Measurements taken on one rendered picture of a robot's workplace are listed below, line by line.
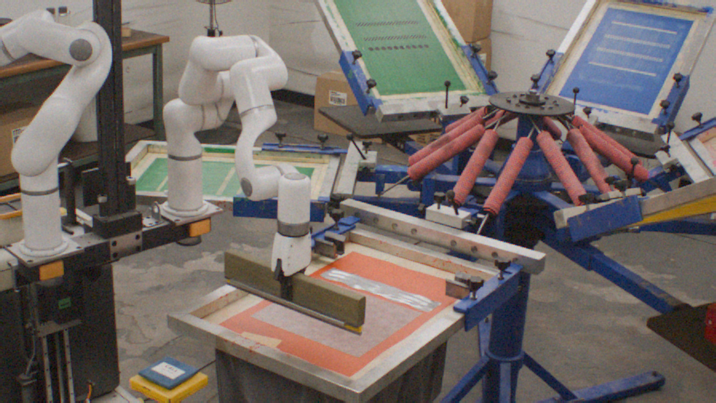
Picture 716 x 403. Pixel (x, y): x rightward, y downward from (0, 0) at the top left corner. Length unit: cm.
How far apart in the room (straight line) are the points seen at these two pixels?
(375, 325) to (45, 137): 94
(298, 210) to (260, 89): 30
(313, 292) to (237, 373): 36
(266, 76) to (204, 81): 23
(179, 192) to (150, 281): 232
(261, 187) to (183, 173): 45
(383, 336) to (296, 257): 33
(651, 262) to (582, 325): 96
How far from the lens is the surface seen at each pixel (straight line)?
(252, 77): 232
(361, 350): 240
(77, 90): 236
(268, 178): 227
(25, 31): 228
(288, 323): 252
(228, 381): 257
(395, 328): 251
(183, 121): 261
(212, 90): 256
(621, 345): 465
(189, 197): 269
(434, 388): 274
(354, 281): 274
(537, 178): 337
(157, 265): 515
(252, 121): 230
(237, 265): 243
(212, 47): 239
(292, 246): 228
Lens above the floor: 213
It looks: 21 degrees down
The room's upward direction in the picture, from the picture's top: 3 degrees clockwise
